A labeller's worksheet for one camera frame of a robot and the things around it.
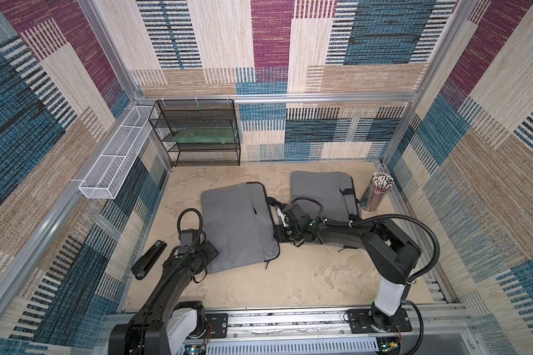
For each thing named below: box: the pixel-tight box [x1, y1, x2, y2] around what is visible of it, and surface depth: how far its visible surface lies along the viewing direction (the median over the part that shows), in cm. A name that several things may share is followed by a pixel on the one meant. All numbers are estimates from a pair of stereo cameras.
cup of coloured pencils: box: [360, 171, 395, 212], surface depth 93 cm
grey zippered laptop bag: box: [201, 181, 280, 274], surface depth 95 cm
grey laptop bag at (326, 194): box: [290, 171, 363, 249], surface depth 107 cm
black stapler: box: [131, 239, 168, 281], surface depth 87 cm
